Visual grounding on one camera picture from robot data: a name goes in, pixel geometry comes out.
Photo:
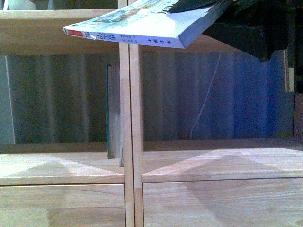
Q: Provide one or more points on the wooden drawer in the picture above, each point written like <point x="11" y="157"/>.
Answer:
<point x="226" y="203"/>
<point x="97" y="205"/>

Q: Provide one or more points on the upper left wooden drawer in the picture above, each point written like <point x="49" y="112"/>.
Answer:
<point x="97" y="205"/>

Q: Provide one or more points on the white illustrated paperback book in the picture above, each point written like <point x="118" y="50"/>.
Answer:
<point x="161" y="23"/>

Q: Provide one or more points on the wooden bookshelf unit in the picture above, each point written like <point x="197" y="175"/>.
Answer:
<point x="163" y="162"/>

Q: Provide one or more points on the dark green curtain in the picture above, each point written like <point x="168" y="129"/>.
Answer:
<point x="199" y="96"/>

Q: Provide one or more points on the thin green magazine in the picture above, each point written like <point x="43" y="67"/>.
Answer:
<point x="121" y="162"/>

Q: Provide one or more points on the upper right wooden drawer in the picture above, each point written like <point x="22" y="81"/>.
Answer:
<point x="226" y="203"/>

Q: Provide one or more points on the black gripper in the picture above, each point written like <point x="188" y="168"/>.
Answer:
<point x="260" y="27"/>

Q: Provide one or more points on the teal cover book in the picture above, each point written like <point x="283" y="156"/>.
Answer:
<point x="113" y="113"/>

